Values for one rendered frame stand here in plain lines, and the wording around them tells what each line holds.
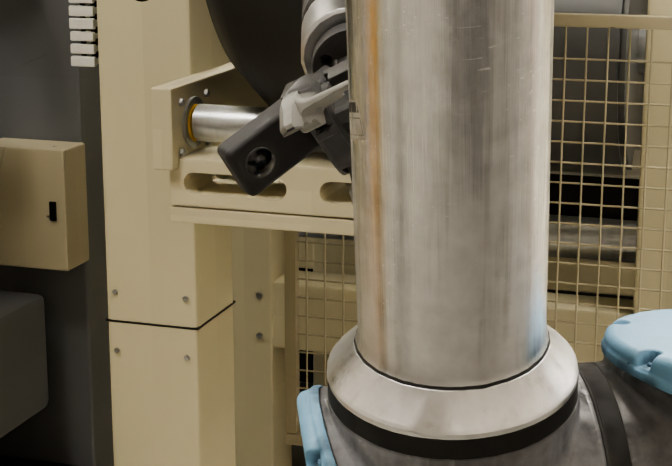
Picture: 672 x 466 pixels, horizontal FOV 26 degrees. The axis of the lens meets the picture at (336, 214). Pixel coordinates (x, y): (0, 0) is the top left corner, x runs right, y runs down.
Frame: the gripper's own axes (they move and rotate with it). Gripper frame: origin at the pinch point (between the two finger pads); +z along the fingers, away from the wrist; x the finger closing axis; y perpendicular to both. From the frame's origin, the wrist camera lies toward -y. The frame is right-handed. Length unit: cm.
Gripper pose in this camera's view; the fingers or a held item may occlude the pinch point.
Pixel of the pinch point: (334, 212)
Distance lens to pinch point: 102.9
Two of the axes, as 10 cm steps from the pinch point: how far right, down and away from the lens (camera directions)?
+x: 5.0, 7.1, 5.0
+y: 8.7, -4.1, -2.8
